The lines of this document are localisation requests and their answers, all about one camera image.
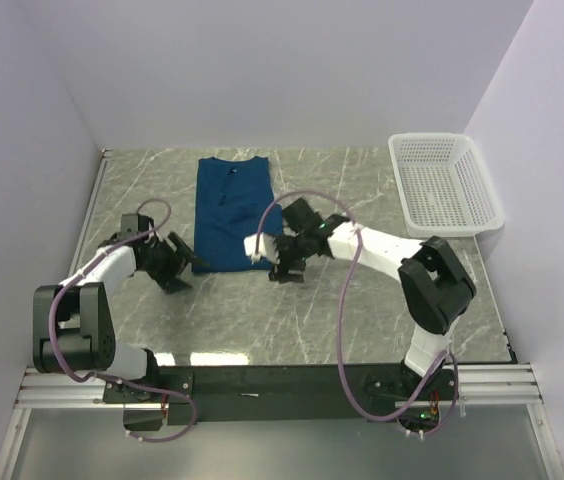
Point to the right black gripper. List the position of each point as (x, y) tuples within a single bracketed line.
[(280, 273)]

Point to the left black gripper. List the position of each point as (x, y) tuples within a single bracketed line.
[(177, 262)]

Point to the blue t-shirt with print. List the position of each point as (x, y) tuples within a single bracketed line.
[(231, 197)]

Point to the white perforated plastic basket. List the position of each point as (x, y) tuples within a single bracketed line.
[(444, 185)]

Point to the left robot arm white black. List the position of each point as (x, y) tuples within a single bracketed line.
[(73, 331)]

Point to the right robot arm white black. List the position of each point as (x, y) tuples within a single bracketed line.
[(436, 286)]

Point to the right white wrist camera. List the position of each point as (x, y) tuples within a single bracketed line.
[(261, 247)]

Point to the aluminium frame rail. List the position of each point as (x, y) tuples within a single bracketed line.
[(491, 386)]

